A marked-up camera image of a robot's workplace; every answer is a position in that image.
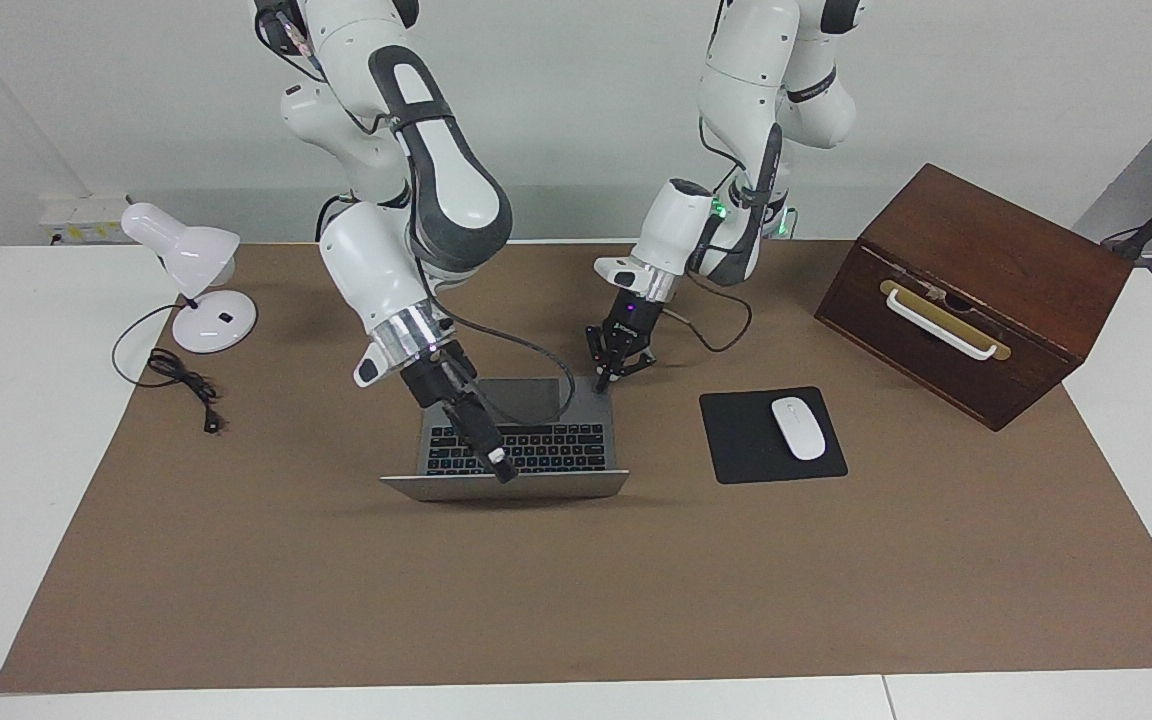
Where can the white desk lamp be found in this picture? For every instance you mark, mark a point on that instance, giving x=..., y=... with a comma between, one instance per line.
x=186, y=245

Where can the white computer mouse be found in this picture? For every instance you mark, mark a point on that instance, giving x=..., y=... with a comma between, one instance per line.
x=798, y=428

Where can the brown table mat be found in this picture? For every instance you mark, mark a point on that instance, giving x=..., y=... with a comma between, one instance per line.
x=536, y=580

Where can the black mouse pad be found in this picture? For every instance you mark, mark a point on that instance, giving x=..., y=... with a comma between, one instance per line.
x=736, y=440

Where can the dark brown wooden box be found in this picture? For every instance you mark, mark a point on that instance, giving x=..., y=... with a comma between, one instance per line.
x=1036, y=270

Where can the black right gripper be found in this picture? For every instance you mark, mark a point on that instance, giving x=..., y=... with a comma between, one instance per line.
x=439, y=378

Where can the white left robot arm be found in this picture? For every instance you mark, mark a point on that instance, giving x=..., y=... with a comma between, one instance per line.
x=746, y=60

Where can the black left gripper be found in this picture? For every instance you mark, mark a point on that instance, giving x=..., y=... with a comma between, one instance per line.
x=631, y=318

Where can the silver laptop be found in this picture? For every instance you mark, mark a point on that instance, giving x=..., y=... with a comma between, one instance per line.
x=536, y=485

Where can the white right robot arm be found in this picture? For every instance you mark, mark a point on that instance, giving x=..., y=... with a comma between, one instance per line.
x=376, y=270

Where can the white power strip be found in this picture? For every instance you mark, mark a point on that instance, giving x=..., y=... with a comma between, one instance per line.
x=81, y=220

